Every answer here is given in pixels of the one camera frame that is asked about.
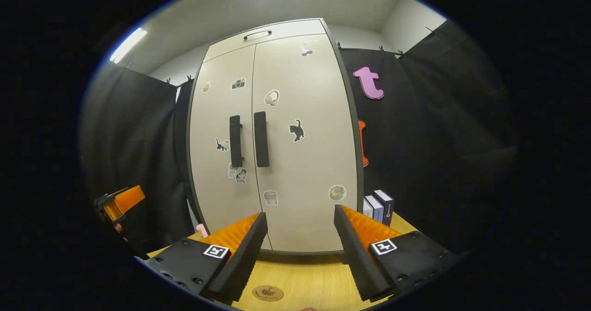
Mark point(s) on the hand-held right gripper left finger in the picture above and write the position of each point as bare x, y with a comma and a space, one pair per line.
247, 260

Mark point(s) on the white wooden cabinet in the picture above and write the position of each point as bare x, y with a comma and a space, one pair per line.
304, 253

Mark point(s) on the small pink object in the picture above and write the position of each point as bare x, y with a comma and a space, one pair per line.
202, 231

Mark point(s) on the ceiling light panel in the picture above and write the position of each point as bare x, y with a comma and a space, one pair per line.
128, 44

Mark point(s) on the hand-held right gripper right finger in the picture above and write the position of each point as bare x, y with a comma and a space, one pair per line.
358, 260

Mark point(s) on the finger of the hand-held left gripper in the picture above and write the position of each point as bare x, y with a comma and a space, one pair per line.
129, 199

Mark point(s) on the camera sticker cabinet door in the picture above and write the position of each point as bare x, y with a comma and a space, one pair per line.
212, 117

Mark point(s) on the round wooden coaster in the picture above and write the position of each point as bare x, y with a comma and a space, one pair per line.
268, 293

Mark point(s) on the headphone sticker cabinet door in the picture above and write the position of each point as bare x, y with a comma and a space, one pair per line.
314, 163

